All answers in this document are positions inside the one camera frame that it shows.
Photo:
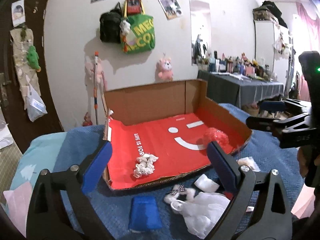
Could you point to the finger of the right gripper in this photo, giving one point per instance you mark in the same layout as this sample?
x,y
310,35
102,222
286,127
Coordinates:
x,y
272,124
291,106

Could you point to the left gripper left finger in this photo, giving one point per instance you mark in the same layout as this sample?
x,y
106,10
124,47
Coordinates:
x,y
47,217

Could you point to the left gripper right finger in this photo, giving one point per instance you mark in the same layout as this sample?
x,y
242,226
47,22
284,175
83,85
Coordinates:
x,y
271,218

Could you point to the clear plastic sachet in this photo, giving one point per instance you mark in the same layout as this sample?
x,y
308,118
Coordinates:
x,y
250,162

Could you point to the white mesh bath pouf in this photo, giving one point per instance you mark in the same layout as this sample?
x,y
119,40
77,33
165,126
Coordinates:
x,y
203,213

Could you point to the small white cloth pad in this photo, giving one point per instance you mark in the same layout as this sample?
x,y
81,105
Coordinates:
x,y
206,185

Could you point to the red mesh pouf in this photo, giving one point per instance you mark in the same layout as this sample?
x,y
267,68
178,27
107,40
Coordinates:
x,y
213,134

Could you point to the blue sponge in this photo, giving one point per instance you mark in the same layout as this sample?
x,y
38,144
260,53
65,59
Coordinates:
x,y
144,214

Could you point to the white fluffy hair clip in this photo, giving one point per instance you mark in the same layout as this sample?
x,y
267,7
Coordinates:
x,y
178,196

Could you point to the white wardrobe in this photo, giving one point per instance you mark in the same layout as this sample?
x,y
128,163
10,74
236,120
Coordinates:
x,y
273,47

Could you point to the table with grey cloth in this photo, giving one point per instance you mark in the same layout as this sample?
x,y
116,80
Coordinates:
x,y
227,89

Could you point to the blue knitted blanket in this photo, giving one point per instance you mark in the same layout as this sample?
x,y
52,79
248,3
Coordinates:
x,y
113,207

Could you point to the white plastic bag on door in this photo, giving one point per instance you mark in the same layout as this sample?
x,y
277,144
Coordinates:
x,y
35,105

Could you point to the dark wooden door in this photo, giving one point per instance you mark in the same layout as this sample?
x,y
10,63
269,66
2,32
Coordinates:
x,y
24,14

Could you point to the pink plush toy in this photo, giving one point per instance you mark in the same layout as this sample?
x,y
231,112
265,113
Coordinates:
x,y
164,69

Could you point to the cardboard box red lining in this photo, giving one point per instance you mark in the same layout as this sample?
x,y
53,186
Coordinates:
x,y
157,132

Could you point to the green plush toy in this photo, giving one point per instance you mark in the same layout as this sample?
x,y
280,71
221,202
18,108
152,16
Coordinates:
x,y
33,58

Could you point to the green tote bag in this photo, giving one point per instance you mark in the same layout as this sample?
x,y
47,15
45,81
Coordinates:
x,y
137,33

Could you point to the hanging fabric organizer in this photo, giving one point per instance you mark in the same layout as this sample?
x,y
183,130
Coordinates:
x,y
23,70

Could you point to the wall mirror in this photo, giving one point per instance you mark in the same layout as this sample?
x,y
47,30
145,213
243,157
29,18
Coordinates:
x,y
201,32

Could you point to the photo on wall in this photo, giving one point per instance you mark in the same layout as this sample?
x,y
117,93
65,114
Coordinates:
x,y
171,8

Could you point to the black bag on wall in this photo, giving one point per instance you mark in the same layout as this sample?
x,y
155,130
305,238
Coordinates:
x,y
110,25

